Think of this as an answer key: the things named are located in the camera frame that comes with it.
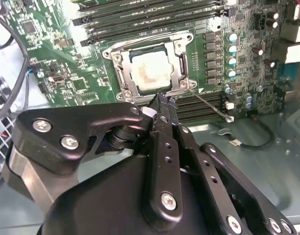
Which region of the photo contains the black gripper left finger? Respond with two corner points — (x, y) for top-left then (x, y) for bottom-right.
(2, 92), (185, 225)

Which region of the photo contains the silver-topped green CPU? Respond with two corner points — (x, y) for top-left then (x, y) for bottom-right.
(129, 47), (175, 93)

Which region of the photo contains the metal socket cover frame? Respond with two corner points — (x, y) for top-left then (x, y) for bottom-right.
(110, 36), (189, 98)

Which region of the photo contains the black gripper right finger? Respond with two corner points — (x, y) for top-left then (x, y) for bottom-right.
(168, 96), (297, 235)

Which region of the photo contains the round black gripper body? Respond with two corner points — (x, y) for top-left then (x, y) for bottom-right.
(38, 155), (223, 235)

